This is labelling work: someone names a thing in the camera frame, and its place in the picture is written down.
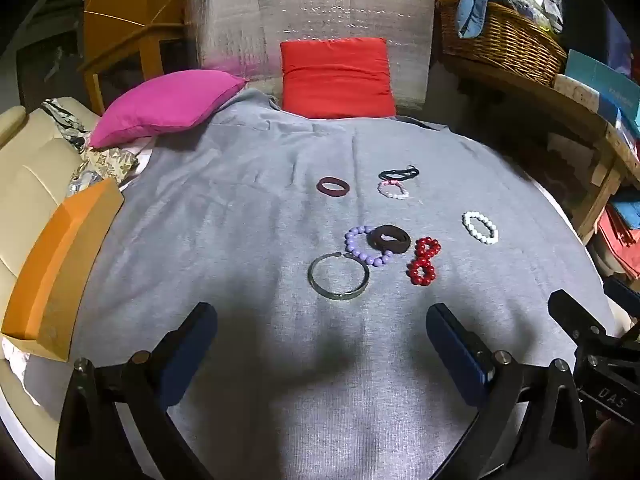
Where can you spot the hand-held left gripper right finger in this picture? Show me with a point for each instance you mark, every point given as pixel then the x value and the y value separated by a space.
pixel 455 350

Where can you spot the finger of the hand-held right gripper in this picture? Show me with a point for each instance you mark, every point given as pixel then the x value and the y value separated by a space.
pixel 570 310

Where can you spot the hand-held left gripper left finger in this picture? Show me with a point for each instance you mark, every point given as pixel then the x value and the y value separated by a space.
pixel 192 345

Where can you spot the grey blanket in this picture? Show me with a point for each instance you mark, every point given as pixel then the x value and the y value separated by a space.
pixel 225 210

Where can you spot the orange cardboard box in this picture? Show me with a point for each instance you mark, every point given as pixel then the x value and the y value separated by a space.
pixel 60 260

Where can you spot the patterned cloth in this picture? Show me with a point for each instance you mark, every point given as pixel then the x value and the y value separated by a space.
pixel 107 162

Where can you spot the wooden shelf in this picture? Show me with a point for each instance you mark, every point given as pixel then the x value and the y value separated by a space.
pixel 575 105

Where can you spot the teal box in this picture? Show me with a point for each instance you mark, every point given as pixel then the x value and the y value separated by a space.
pixel 600 80

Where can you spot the beige sofa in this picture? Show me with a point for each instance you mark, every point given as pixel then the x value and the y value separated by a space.
pixel 30 170

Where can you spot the pink pillow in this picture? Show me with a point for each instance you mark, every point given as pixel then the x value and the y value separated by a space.
pixel 165 105

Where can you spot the wicker basket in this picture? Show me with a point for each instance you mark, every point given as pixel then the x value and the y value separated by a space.
pixel 500 40

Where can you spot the red pillow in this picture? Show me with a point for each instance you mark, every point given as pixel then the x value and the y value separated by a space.
pixel 335 80

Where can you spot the blue cloth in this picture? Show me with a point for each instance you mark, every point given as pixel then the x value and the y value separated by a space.
pixel 472 5

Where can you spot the yellow wooden cabinet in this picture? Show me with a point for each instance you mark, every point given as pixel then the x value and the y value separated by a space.
pixel 120 0

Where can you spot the silver foil insulation panel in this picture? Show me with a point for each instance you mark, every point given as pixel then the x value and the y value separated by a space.
pixel 310 10

